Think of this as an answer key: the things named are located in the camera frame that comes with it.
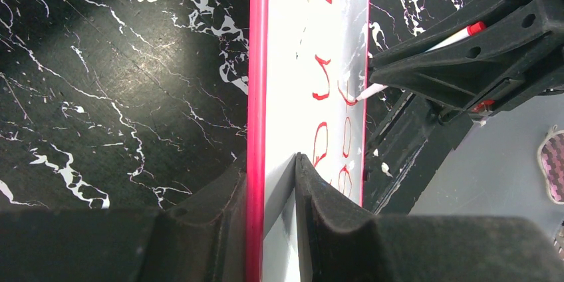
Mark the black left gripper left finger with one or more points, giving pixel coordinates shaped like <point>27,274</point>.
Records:
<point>200,239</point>

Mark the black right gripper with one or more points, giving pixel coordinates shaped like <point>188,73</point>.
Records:
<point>517,57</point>

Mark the pink framed whiteboard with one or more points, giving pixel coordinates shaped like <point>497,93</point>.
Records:
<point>307,64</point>

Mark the white red marker pen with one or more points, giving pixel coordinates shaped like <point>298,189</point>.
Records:
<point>462,34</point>

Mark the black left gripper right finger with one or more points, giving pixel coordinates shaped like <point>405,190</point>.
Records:
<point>341,241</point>

